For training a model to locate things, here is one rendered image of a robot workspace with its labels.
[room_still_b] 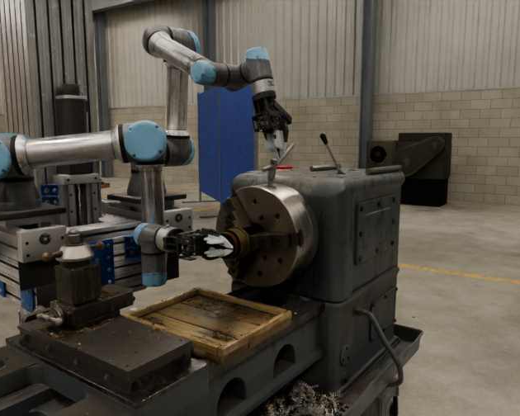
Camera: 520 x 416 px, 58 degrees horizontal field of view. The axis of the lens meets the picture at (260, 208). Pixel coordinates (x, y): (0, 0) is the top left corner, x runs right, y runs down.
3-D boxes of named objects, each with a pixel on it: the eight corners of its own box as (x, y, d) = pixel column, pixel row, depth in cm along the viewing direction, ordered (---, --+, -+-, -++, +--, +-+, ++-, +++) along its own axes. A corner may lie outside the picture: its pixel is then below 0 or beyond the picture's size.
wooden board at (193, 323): (198, 299, 152) (197, 286, 152) (292, 324, 131) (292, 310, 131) (122, 328, 128) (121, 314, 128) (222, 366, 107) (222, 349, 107)
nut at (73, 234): (77, 241, 106) (76, 226, 105) (87, 243, 104) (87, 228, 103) (60, 244, 103) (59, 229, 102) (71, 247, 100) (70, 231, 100)
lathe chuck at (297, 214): (227, 262, 163) (238, 174, 156) (304, 295, 146) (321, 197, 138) (210, 268, 156) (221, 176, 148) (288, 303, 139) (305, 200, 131)
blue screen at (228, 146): (182, 202, 1018) (179, 92, 983) (218, 200, 1042) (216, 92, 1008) (228, 242, 630) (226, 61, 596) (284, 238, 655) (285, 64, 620)
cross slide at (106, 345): (73, 315, 122) (73, 299, 121) (193, 361, 97) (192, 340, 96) (8, 338, 108) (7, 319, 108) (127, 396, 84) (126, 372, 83)
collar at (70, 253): (80, 251, 109) (80, 238, 109) (101, 256, 104) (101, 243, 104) (48, 258, 103) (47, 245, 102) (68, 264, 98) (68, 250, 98)
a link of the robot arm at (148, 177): (131, 123, 157) (139, 265, 164) (128, 122, 146) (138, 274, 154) (167, 122, 159) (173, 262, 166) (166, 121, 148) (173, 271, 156)
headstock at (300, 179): (305, 248, 222) (306, 166, 216) (404, 264, 194) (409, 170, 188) (224, 278, 174) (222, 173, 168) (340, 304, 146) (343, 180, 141)
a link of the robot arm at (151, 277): (167, 276, 156) (167, 244, 154) (167, 287, 145) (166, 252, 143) (143, 278, 154) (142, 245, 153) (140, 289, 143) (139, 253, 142)
